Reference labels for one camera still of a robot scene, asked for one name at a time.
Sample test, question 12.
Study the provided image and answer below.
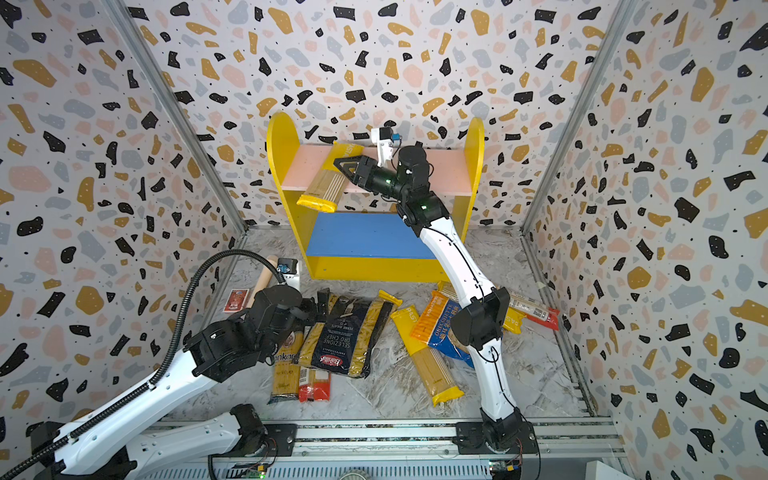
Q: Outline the yellow Pastatime spaghetti pack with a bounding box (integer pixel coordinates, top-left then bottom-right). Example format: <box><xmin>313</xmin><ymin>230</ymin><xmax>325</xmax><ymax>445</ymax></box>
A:
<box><xmin>297</xmin><ymin>142</ymin><xmax>363</xmax><ymax>213</ymax></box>

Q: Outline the black corrugated cable hose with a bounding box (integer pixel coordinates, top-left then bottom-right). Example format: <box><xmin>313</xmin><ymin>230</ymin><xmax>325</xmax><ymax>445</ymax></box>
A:
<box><xmin>0</xmin><ymin>249</ymin><xmax>289</xmax><ymax>480</ymax></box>

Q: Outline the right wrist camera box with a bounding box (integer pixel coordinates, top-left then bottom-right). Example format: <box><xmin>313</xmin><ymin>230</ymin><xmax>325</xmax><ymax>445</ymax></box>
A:
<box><xmin>370</xmin><ymin>127</ymin><xmax>402</xmax><ymax>167</ymax></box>

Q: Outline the wooden rolling pin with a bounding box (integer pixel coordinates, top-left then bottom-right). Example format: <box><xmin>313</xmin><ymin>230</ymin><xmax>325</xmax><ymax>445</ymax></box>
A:
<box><xmin>245</xmin><ymin>267</ymin><xmax>273</xmax><ymax>308</ymax></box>

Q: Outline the pink upper shelf board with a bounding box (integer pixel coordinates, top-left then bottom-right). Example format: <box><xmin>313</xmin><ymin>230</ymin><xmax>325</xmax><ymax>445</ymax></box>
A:
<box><xmin>281</xmin><ymin>145</ymin><xmax>471</xmax><ymax>196</ymax></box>

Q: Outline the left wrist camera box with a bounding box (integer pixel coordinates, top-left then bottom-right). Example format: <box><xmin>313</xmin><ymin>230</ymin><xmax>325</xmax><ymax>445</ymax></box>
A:
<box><xmin>276</xmin><ymin>257</ymin><xmax>300</xmax><ymax>290</ymax></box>

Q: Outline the blue yellow spaghetti pack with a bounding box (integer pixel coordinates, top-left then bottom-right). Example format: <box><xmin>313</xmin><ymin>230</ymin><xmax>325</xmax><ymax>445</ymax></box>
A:
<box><xmin>268</xmin><ymin>326</ymin><xmax>304</xmax><ymax>404</ymax></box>

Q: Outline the blue orange orecchiette bag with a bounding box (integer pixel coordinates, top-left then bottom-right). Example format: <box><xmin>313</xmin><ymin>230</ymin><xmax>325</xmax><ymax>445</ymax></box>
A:
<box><xmin>410</xmin><ymin>291</ymin><xmax>473</xmax><ymax>367</ymax></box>

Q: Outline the red playing card box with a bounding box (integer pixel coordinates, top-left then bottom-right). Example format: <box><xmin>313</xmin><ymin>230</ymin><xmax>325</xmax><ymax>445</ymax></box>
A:
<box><xmin>223</xmin><ymin>289</ymin><xmax>250</xmax><ymax>313</ymax></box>

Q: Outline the red long spaghetti pack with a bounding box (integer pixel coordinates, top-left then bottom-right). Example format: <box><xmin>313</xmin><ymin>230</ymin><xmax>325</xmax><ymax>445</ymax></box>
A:
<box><xmin>509</xmin><ymin>293</ymin><xmax>560</xmax><ymax>331</ymax></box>

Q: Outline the red clear spaghetti pack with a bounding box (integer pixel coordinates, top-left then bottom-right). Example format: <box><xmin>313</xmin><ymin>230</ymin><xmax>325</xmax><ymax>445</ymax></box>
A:
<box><xmin>298</xmin><ymin>367</ymin><xmax>331</xmax><ymax>402</ymax></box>

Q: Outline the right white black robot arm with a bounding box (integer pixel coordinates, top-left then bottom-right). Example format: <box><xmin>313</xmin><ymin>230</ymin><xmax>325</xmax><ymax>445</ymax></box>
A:
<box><xmin>334</xmin><ymin>145</ymin><xmax>525</xmax><ymax>452</ymax></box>

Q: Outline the dark penne pasta bag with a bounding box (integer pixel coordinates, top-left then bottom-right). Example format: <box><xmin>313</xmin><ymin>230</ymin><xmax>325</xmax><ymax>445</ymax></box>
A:
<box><xmin>298</xmin><ymin>290</ymin><xmax>402</xmax><ymax>379</ymax></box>

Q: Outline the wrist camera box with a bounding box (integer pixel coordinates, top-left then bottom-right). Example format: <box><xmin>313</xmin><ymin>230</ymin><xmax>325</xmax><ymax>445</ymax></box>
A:
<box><xmin>370</xmin><ymin>127</ymin><xmax>402</xmax><ymax>167</ymax></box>
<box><xmin>276</xmin><ymin>257</ymin><xmax>300</xmax><ymax>290</ymax></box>

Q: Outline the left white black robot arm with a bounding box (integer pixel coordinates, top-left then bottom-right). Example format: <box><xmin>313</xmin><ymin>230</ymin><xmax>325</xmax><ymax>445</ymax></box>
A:
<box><xmin>31</xmin><ymin>285</ymin><xmax>330</xmax><ymax>479</ymax></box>

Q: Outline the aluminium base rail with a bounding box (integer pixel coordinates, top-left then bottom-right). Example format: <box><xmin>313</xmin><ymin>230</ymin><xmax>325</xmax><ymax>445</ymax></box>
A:
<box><xmin>153</xmin><ymin>417</ymin><xmax>632</xmax><ymax>479</ymax></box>

